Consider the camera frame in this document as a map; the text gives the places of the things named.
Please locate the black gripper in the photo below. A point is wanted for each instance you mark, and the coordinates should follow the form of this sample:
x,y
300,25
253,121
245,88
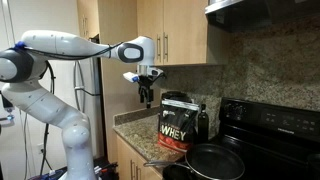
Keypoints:
x,y
145,83

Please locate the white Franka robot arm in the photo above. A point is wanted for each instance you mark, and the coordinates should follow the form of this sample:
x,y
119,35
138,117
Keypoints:
x,y
40,103

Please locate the light wood tall side panel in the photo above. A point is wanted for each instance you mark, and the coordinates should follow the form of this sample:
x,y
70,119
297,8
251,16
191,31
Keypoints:
x,y
115,96

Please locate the black red whey bag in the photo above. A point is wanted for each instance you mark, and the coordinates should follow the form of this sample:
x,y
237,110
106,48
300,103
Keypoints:
x,y
176,130

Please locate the stainless steel refrigerator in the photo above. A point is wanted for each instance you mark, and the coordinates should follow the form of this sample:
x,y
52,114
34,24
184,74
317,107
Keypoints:
x,y
94,126

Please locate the dark glass bottle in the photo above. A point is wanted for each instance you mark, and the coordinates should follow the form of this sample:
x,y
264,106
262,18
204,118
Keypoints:
x,y
203,125

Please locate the light wood lower cabinet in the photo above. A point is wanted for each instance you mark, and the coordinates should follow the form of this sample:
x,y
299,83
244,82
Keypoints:
x,y
125,160

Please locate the light wood cabinet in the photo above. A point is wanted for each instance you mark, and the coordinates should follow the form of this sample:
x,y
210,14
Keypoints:
x,y
186,30
125,160

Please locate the red and black tool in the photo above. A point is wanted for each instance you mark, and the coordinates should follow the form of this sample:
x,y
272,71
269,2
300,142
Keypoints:
x,y
106,167

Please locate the small black pan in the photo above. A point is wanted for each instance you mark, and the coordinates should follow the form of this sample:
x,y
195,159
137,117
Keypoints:
x,y
176,174

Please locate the light wood upper cabinet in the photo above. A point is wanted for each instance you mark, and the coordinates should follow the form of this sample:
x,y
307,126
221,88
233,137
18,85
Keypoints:
x,y
186,30

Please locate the large black frying pan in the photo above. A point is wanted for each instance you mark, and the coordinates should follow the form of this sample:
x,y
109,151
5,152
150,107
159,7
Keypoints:
x,y
215,163

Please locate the wood cabinet above refrigerator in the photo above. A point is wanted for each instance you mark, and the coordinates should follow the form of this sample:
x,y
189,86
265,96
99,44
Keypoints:
x,y
89,16

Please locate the black kitchen stove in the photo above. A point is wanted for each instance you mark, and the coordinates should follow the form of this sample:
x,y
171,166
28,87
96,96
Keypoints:
x,y
276,140

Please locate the steel range hood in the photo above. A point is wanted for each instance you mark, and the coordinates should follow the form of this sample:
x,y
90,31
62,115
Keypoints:
x,y
253,13

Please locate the white wall outlet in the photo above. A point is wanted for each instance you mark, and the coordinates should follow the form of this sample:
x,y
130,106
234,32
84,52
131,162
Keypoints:
x,y
40,148

